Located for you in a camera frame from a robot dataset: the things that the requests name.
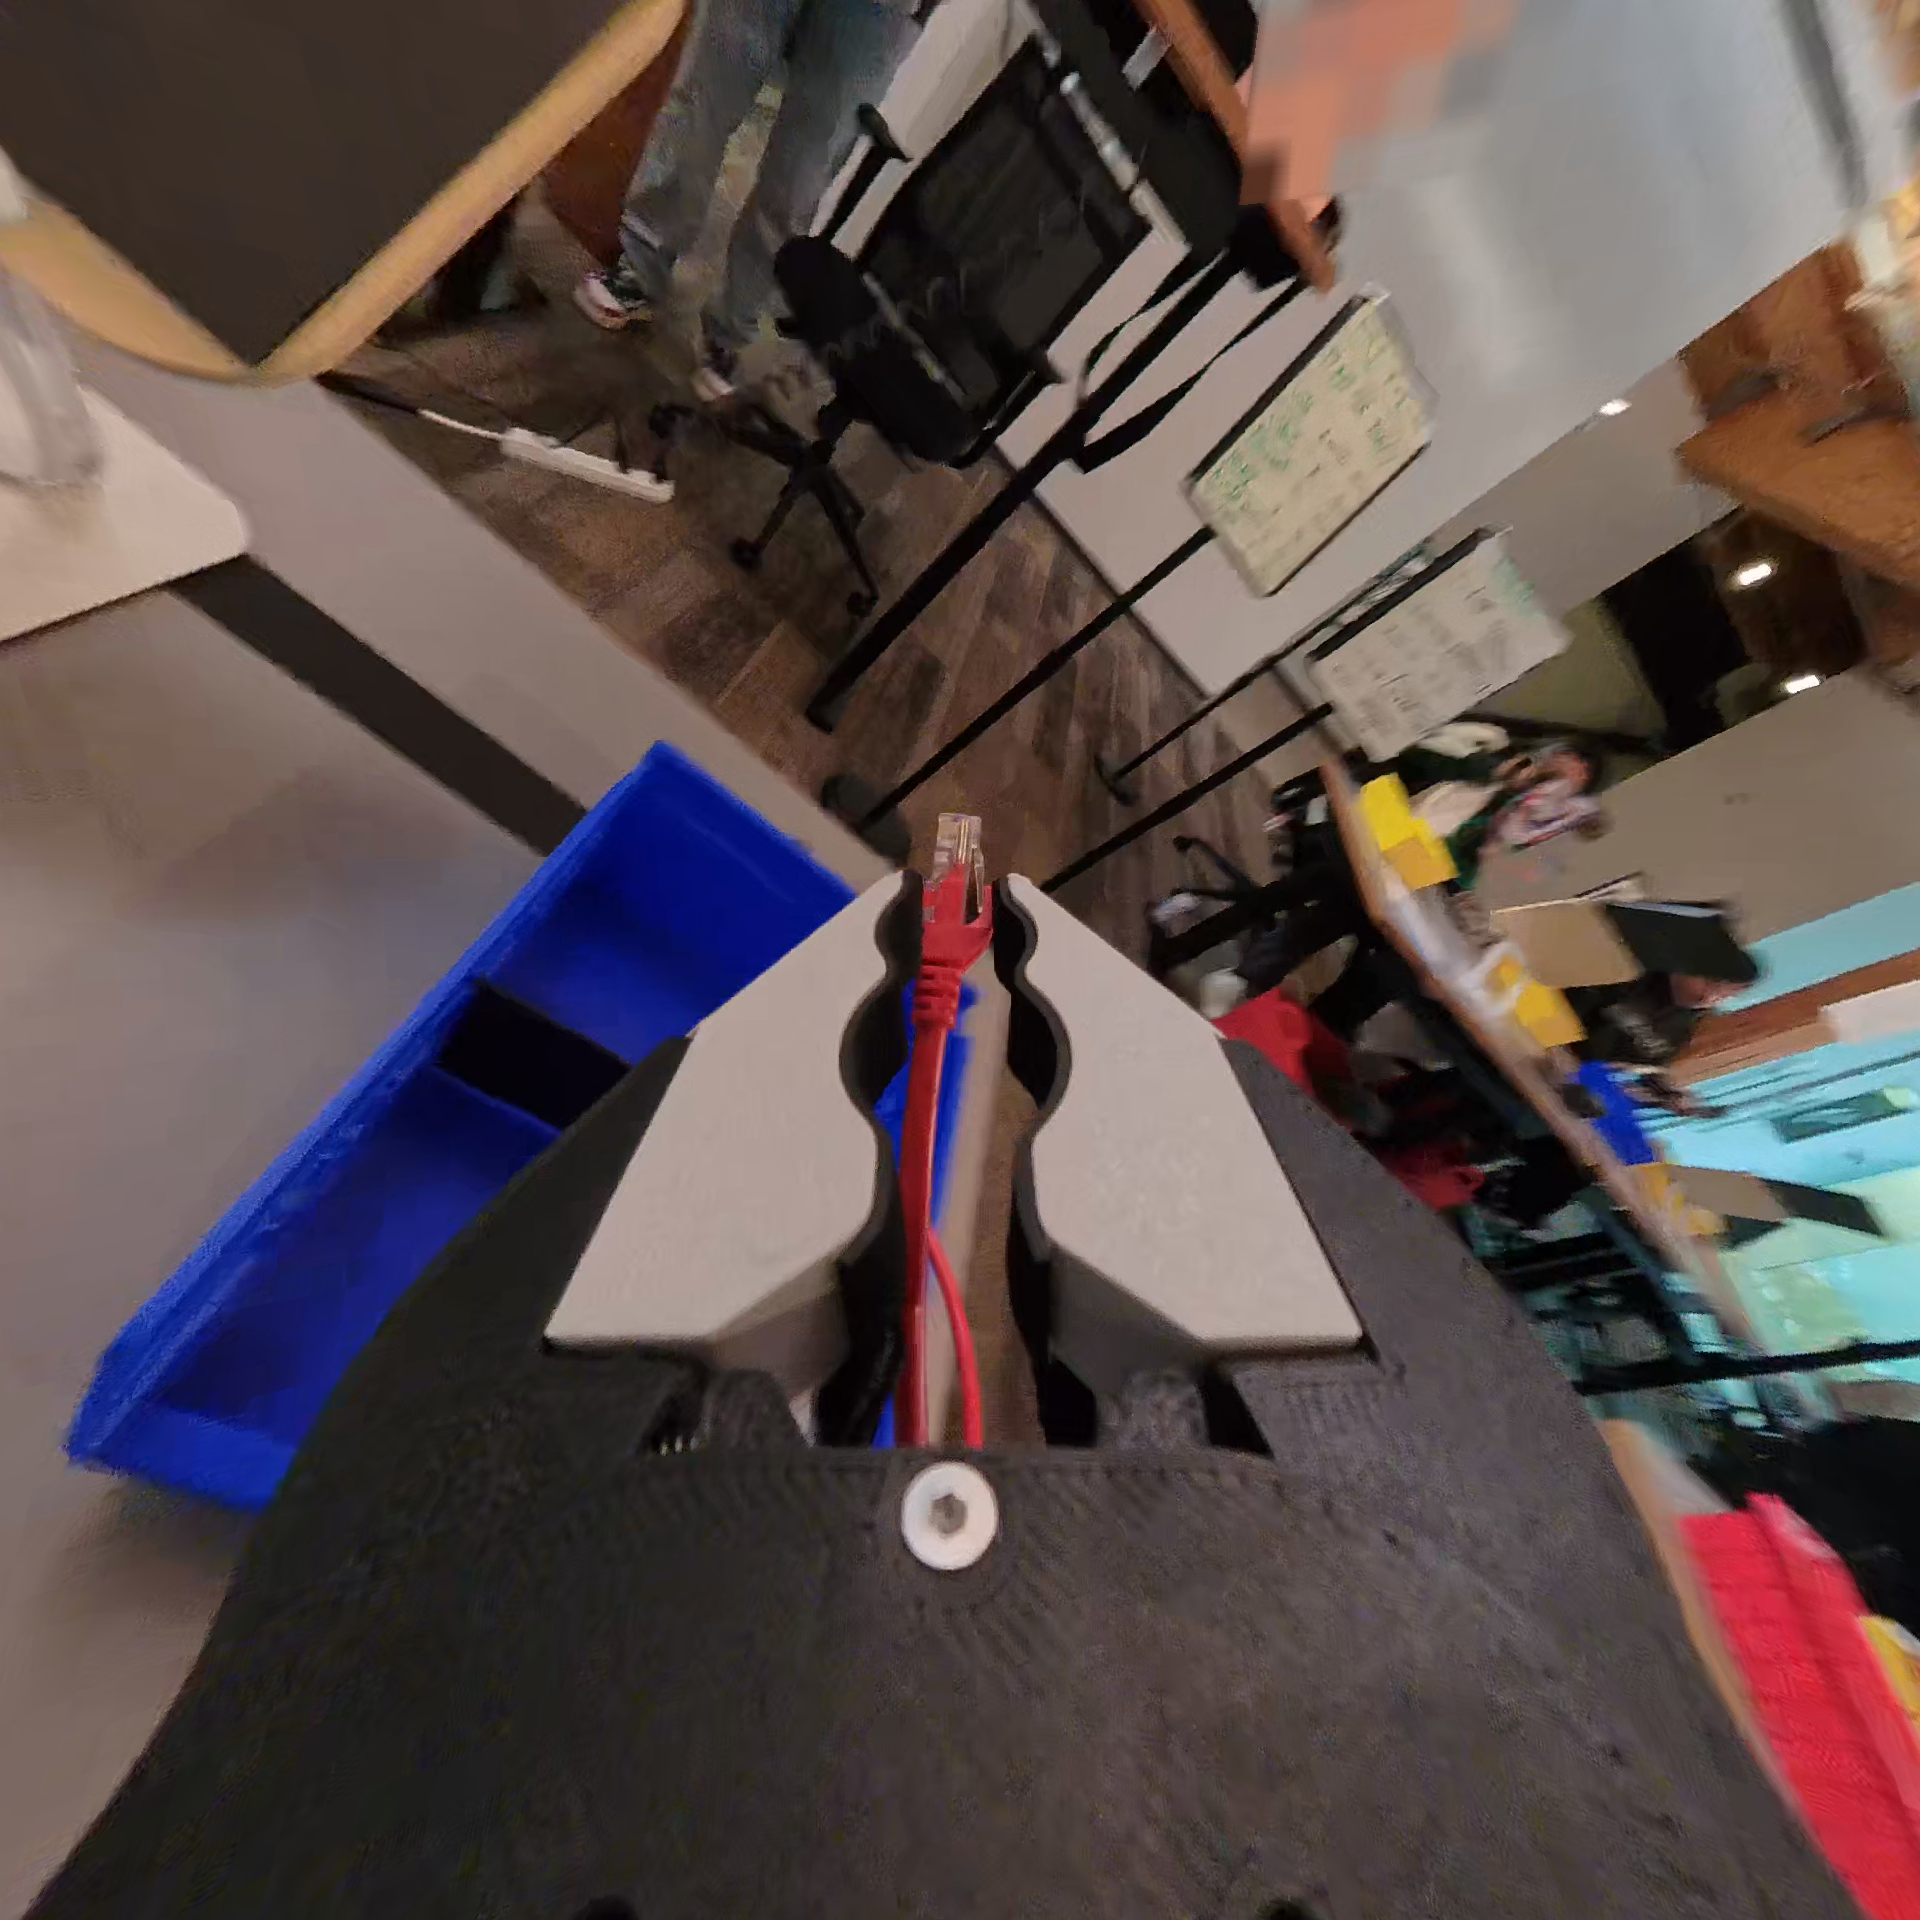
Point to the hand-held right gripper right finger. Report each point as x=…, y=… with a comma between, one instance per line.
x=1185, y=1185

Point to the long wooden table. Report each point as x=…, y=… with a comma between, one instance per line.
x=1442, y=960

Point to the blue plastic bin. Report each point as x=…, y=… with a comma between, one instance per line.
x=375, y=1200

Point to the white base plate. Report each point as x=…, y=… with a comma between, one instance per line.
x=119, y=523

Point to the dark table with wooden edge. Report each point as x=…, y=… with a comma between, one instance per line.
x=300, y=149

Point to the red plastic crate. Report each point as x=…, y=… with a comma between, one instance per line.
x=1801, y=1680

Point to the yellow storage box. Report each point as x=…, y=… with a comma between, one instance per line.
x=1406, y=832

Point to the whiteboard on black easel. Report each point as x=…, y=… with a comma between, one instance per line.
x=1313, y=441
x=1442, y=652

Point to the red plastic bin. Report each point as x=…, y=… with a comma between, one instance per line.
x=1290, y=1043

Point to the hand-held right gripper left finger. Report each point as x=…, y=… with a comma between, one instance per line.
x=722, y=1185

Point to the black office chair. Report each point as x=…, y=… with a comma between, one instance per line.
x=975, y=254

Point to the white power strip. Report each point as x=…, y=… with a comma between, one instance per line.
x=599, y=468

